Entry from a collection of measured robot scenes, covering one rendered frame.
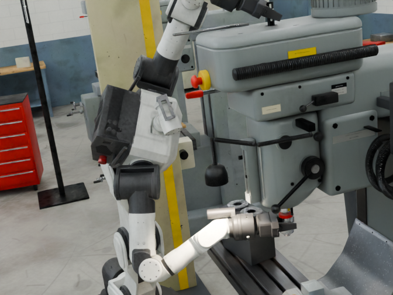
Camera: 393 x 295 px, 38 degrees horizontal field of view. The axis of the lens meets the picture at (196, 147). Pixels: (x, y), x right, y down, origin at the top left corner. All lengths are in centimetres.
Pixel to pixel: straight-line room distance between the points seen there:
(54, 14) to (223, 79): 911
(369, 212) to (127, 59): 179
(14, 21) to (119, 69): 730
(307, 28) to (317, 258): 278
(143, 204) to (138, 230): 9
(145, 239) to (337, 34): 89
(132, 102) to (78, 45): 872
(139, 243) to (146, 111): 46
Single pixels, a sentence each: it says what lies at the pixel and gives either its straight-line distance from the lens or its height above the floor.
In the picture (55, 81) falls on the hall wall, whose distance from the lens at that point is 1071.
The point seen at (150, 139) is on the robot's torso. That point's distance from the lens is 195.
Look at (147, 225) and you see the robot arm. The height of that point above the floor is 129.
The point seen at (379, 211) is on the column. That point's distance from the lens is 213.
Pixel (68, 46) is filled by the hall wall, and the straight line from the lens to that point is 1066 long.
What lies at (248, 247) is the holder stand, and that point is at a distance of 227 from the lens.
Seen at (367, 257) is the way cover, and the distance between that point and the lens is 219.
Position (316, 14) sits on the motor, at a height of 190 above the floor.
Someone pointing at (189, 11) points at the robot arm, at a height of 195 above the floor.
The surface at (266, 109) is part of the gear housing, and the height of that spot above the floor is 167.
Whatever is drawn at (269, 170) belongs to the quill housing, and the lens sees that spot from 176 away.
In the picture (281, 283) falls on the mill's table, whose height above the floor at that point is 94.
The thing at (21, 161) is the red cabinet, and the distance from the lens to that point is 629.
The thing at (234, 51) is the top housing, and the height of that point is 185.
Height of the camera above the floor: 207
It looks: 17 degrees down
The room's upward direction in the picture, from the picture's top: 7 degrees counter-clockwise
